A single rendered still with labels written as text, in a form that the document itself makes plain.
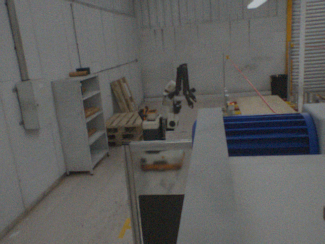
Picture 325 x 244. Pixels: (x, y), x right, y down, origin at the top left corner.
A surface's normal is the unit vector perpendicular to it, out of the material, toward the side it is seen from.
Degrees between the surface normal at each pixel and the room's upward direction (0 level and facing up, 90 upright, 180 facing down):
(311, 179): 0
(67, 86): 90
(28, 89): 90
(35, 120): 90
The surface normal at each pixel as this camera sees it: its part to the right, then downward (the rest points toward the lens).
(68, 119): -0.15, 0.26
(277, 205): -0.08, -0.97
